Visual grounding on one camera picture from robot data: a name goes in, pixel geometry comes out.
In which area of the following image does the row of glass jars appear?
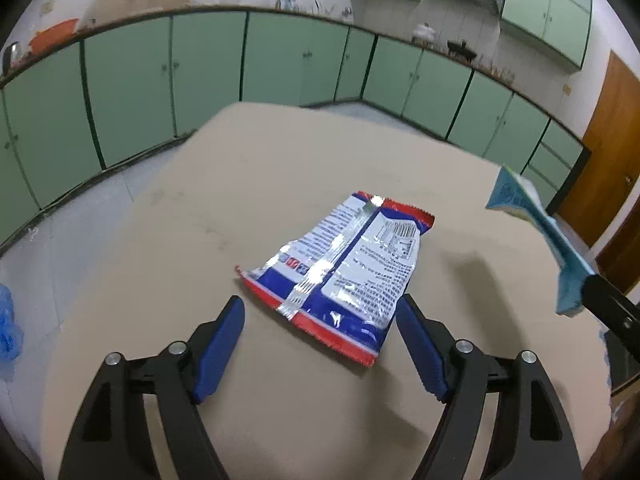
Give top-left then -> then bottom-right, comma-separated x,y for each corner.
482,59 -> 516,84

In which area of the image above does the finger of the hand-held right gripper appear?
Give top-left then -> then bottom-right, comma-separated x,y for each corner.
600,310 -> 640,367
581,272 -> 640,323

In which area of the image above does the red white blue snack packet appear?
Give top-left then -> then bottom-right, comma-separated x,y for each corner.
234,190 -> 435,369

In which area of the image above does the blue plastic bag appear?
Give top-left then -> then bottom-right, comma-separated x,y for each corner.
0,282 -> 24,382

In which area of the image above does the black pot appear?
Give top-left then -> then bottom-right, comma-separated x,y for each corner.
446,39 -> 476,61

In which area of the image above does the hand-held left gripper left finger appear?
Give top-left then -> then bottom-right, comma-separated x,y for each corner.
57,295 -> 246,480

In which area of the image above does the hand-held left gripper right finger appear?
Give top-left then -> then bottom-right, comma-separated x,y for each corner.
394,293 -> 584,480

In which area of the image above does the orange plastic basin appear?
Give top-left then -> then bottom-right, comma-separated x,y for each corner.
27,18 -> 81,54

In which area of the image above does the brown wooden door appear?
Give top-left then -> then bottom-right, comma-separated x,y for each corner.
554,49 -> 640,296

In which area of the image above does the green wall cabinet row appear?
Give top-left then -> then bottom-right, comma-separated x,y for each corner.
349,0 -> 594,69

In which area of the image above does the pale blue green packet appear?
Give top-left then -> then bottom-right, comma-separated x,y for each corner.
484,164 -> 597,317

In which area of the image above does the green base cabinet row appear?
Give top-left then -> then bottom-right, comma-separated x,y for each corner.
0,7 -> 592,257

